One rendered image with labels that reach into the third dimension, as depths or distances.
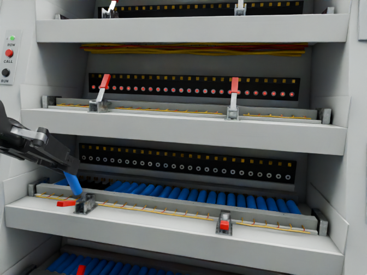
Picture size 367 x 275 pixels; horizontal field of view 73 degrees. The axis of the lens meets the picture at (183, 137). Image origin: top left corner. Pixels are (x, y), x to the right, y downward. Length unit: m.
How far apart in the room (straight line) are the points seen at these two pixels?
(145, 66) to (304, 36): 0.41
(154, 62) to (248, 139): 0.38
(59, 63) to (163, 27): 0.30
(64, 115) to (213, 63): 0.39
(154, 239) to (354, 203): 0.32
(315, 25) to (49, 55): 0.56
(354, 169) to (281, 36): 0.25
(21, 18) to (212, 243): 0.60
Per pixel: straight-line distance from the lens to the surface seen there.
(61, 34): 0.62
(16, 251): 0.67
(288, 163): 0.60
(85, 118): 0.52
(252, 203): 0.53
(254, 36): 0.50
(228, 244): 0.45
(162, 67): 0.70
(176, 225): 0.46
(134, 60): 0.74
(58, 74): 0.70
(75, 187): 0.54
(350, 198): 0.47
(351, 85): 0.49
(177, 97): 0.64
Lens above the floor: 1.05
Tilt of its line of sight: 6 degrees up
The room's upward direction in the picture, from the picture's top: 5 degrees clockwise
